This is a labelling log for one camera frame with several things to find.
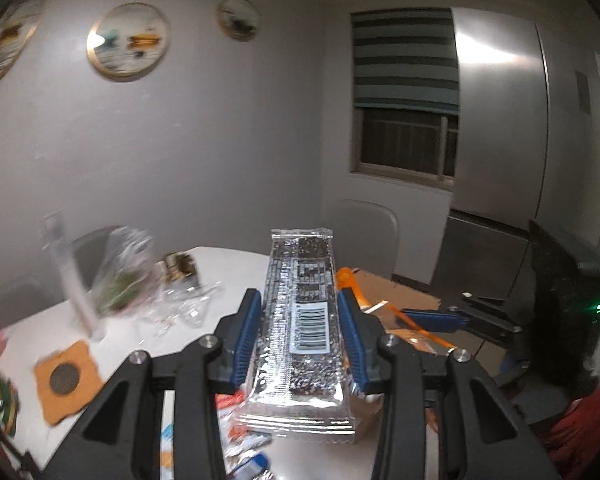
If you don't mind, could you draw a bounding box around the orange carrot snack bag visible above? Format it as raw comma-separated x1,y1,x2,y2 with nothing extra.
334,265,458,361

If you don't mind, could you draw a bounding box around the silver black snack bar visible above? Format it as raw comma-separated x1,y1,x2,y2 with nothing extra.
239,228,355,443

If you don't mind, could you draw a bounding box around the red silver fish snack pouch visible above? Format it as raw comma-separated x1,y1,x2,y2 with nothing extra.
215,389,272,462

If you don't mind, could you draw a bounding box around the blue cracker package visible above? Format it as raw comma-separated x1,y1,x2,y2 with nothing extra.
159,424,173,480

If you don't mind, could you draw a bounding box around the brown blue chocolate bar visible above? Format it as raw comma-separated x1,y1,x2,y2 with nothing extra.
226,453,270,480

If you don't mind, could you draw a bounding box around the cardboard box with label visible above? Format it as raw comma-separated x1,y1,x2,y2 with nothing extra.
339,268,496,436

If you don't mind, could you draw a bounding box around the crumpled clear plastic wrap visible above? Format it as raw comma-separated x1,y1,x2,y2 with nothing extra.
135,281,224,336

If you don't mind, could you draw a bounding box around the gold foil cake tray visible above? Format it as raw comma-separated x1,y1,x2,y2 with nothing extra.
162,252,198,282

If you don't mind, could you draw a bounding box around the grey chair right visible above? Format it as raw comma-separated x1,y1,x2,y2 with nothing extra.
325,200,400,278

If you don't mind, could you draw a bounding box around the clear polka dot wrapper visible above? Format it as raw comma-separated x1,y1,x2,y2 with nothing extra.
91,226,160,316

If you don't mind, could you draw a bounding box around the grey chair behind vase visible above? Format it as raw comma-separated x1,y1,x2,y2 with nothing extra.
70,226,120,290

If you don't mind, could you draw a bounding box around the window with bars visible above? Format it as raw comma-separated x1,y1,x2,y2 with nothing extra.
350,108,460,190

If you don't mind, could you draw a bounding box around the orange cork coaster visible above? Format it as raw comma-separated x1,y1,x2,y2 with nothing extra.
33,340,104,426

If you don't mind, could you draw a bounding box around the stainless steel refrigerator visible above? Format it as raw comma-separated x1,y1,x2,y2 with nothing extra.
430,8,600,308

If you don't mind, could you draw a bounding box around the tall clear glass vase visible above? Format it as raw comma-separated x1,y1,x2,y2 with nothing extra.
43,212,105,341

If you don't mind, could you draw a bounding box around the grey chair left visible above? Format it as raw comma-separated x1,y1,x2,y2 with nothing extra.
0,275,55,329

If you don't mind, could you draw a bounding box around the striped window blind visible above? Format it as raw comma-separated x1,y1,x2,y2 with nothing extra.
351,8,460,116

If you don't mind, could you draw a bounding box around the round wall plate large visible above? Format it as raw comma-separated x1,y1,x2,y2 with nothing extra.
85,2,171,81

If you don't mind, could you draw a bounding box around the round wall plate small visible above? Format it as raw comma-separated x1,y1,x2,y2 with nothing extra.
216,0,261,42

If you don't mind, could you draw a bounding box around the round wall plate edge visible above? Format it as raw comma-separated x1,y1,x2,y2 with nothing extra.
0,0,46,80

